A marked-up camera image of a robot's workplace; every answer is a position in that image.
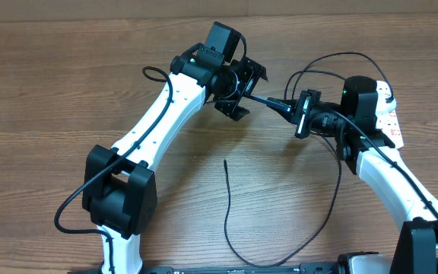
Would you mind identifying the black charger cable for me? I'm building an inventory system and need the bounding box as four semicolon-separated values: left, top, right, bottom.
223;52;395;268

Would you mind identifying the Galaxy smartphone blue screen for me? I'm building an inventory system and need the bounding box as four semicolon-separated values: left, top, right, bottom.
246;94;276;107

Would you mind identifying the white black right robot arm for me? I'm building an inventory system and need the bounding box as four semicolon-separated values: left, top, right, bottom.
267;76;438;273

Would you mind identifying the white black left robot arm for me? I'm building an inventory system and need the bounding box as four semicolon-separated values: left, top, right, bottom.
82;22;265;273

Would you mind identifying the white charger plug adapter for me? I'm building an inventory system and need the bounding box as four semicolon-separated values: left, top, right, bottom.
376;96;396;116

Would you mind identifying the white power strip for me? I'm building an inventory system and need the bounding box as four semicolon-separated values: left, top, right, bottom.
376;81;404;149

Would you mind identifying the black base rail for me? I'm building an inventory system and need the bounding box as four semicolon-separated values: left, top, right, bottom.
68;260;341;274

